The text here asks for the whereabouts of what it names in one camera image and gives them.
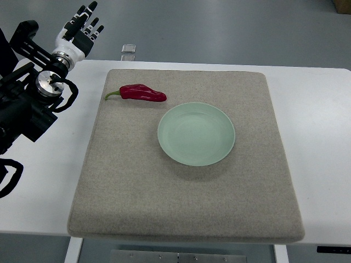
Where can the black table control panel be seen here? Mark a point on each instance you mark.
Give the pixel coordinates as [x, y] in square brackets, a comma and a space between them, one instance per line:
[333, 250]

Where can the red chili pepper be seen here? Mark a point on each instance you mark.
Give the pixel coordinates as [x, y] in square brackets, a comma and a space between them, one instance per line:
[138, 92]

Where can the white left table leg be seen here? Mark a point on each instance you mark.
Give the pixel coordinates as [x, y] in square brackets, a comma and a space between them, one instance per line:
[73, 250]

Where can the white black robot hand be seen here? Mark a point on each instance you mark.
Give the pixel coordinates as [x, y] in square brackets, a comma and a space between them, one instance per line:
[76, 39]

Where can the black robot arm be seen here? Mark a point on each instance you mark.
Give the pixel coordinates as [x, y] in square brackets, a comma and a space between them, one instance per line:
[32, 95]

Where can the light green plate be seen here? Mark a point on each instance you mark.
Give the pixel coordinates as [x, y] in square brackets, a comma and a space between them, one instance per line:
[196, 134]

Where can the metal base plate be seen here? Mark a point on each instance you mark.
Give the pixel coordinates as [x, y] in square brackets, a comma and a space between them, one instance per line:
[125, 256]

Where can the small clear plastic box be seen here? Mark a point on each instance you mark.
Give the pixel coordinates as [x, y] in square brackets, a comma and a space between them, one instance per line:
[128, 49]

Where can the white table leg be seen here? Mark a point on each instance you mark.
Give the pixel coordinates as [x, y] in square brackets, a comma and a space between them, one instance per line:
[73, 250]
[281, 255]

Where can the white right table leg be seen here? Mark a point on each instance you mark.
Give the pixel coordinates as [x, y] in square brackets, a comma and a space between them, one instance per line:
[281, 255]

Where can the cardboard box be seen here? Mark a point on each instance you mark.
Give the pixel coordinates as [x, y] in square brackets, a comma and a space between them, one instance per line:
[343, 6]

